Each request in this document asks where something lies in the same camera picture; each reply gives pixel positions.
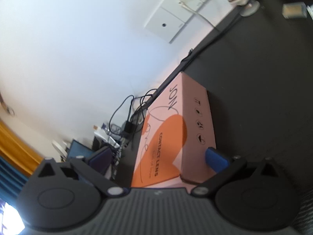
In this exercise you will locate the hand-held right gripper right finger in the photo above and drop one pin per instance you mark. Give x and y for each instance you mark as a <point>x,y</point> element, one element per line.
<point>216,160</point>

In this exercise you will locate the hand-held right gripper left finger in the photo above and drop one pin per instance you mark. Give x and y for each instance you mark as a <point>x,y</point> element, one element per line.
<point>99,159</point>

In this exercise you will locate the pink cardboard box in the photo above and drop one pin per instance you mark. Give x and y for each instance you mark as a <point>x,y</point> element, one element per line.
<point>171,139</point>

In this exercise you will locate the computer monitor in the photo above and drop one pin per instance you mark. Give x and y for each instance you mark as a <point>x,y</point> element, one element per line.
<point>78,150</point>

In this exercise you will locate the white squeeze tube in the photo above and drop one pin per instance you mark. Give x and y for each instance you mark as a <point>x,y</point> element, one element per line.
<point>105,137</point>

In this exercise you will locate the white oval object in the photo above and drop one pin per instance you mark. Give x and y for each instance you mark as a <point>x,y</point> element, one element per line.
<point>60,148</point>

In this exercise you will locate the black power adapter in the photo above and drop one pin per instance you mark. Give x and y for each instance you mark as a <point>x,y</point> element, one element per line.
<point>128,127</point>

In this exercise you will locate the blue curtain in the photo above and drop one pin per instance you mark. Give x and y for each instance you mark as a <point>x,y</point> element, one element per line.
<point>9,176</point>

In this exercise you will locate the small tan packet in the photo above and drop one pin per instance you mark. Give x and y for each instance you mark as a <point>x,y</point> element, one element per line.
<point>293,10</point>

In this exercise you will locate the white wall socket row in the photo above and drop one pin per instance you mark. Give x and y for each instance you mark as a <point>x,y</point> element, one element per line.
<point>168,22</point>

